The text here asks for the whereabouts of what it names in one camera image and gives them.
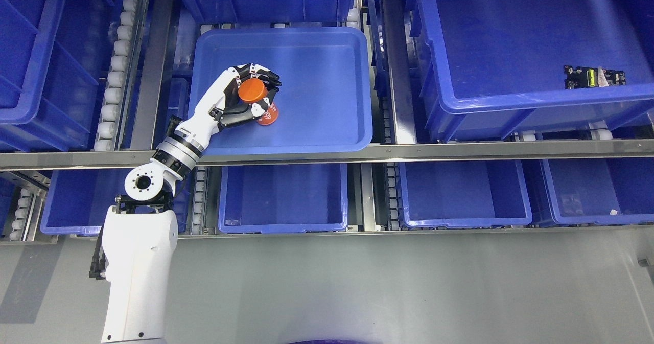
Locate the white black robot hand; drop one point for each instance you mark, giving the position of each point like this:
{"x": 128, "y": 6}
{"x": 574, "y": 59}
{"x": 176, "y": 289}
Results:
{"x": 220, "y": 106}

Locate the orange cylindrical capacitor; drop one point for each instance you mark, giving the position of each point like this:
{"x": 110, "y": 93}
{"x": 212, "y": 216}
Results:
{"x": 254, "y": 92}

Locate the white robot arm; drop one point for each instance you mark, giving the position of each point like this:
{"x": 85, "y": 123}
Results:
{"x": 139, "y": 241}

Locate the metal shelf rack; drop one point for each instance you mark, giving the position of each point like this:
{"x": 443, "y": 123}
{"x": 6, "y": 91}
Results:
{"x": 374, "y": 209}

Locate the shallow blue plastic tray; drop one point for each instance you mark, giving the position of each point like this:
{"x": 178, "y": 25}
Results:
{"x": 324, "y": 103}

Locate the blue bin lower centre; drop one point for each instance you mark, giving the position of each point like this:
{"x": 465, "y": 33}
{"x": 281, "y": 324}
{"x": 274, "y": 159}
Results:
{"x": 283, "y": 198}

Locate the white roller track left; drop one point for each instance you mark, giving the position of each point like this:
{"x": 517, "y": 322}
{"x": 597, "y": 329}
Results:
{"x": 111, "y": 125}

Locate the blue bin lower left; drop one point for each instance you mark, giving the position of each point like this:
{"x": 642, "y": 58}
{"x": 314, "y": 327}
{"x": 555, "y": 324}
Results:
{"x": 77, "y": 201}

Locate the blue bin top left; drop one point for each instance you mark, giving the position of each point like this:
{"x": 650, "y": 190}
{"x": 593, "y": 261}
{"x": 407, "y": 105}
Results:
{"x": 54, "y": 59}

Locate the blue bin lower right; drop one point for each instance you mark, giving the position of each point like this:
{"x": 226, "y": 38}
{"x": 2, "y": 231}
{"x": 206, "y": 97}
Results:
{"x": 463, "y": 195}

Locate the large blue bin right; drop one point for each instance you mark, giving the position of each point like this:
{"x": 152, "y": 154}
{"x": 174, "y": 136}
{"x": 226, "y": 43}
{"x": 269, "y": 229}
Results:
{"x": 492, "y": 68}

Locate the black electronic module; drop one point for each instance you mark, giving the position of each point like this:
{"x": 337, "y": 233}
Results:
{"x": 592, "y": 77}

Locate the blue bin far right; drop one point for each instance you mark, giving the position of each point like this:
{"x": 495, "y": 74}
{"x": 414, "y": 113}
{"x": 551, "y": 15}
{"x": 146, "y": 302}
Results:
{"x": 596, "y": 191}

